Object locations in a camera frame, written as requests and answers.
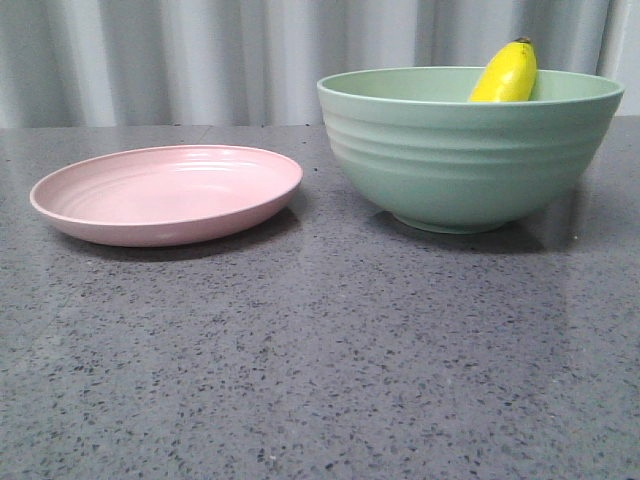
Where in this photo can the green ribbed bowl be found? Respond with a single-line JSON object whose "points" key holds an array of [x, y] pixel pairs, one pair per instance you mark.
{"points": [[412, 142]]}

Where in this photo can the pink round plate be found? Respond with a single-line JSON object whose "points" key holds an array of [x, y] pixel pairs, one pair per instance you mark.
{"points": [[168, 195]]}

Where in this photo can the yellow toy banana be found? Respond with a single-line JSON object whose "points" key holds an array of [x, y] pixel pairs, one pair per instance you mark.
{"points": [[510, 75]]}

